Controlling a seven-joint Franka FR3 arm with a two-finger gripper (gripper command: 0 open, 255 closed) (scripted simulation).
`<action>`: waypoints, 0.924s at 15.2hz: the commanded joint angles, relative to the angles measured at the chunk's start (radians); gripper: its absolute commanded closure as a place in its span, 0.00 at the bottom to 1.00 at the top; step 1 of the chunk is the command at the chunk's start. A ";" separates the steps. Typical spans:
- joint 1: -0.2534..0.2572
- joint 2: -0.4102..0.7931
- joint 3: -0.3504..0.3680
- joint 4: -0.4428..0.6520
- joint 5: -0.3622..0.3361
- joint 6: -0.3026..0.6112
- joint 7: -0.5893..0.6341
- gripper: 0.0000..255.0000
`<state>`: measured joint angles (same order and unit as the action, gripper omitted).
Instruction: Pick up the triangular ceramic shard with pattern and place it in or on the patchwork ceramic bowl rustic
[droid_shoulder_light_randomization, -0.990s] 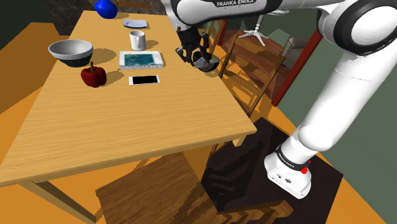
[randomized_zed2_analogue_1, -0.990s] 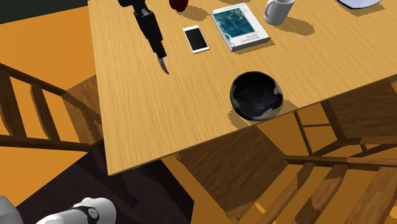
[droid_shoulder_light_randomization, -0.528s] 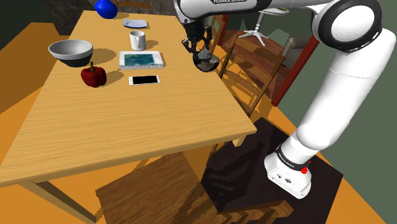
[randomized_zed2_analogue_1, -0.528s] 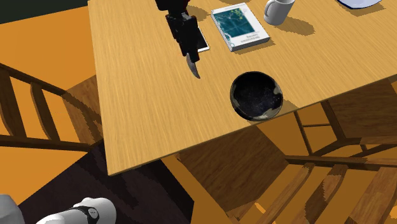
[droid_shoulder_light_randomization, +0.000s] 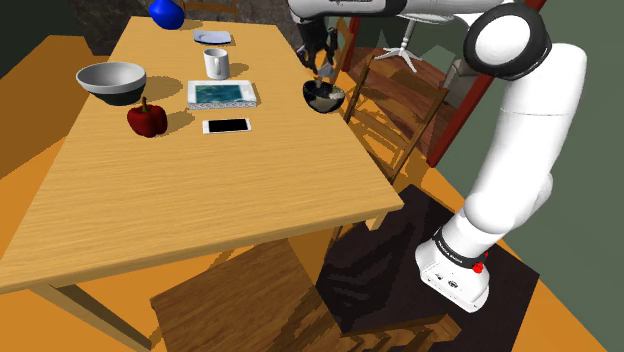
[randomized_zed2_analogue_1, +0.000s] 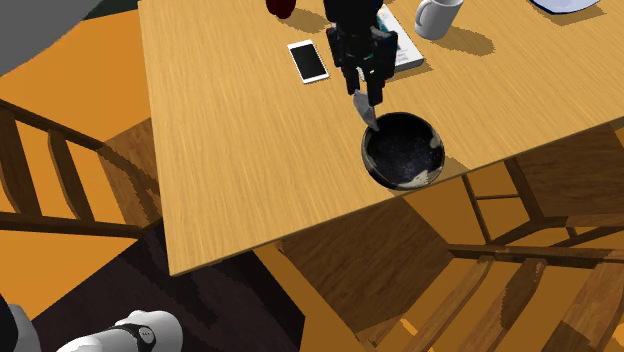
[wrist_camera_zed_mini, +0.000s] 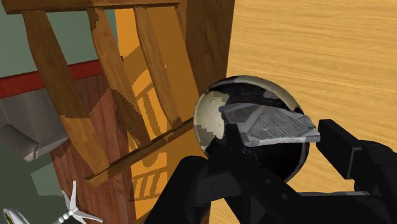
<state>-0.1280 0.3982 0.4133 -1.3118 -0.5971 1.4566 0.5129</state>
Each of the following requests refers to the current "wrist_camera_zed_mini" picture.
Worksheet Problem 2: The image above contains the grey ribbed flat tool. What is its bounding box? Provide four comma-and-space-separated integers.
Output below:
218, 102, 321, 148

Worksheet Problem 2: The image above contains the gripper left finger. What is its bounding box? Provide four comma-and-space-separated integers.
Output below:
144, 123, 291, 224

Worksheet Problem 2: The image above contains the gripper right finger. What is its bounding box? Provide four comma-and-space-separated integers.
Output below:
316, 118, 397, 199

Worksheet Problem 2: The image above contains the grey sofa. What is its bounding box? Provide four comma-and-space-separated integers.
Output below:
0, 88, 70, 162

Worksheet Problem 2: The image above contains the wooden table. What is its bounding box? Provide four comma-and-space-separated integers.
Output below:
185, 0, 397, 224

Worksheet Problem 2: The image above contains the black and cream round bowl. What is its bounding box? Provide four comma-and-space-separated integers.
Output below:
193, 74, 311, 184

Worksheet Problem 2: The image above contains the wooden slat-back chair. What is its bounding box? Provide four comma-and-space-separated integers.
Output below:
0, 0, 202, 189

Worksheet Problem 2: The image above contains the silver star-shaped chair base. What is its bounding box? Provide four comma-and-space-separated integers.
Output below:
51, 180, 104, 224

